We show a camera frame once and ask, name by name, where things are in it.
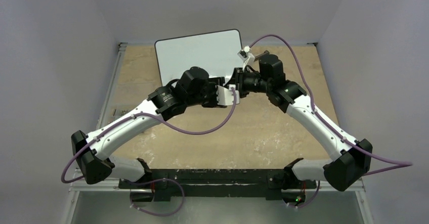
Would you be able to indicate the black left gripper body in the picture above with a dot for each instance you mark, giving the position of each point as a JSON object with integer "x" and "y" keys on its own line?
{"x": 208, "y": 97}

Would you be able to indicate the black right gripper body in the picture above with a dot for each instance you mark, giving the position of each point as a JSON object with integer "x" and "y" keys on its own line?
{"x": 239, "y": 78}

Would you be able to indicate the white whiteboard black frame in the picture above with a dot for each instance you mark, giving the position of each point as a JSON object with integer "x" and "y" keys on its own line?
{"x": 215, "y": 52}

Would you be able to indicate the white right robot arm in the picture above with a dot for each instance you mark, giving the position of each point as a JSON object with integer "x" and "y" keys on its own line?
{"x": 346, "y": 162}

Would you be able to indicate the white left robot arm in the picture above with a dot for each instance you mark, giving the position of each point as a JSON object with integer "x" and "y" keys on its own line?
{"x": 93, "y": 159}

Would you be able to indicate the clear box of screws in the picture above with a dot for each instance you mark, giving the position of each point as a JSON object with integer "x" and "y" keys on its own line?
{"x": 118, "y": 112}

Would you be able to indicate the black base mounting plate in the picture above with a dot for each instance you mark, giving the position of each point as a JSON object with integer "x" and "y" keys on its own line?
{"x": 163, "y": 184}

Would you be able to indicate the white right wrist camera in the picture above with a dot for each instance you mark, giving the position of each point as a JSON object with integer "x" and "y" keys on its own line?
{"x": 246, "y": 56}

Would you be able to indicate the black wire easel stand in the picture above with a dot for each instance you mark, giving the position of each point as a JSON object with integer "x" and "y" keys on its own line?
{"x": 258, "y": 57}

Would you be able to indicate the aluminium extrusion rail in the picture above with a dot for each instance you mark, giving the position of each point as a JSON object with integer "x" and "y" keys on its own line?
{"x": 109, "y": 185}

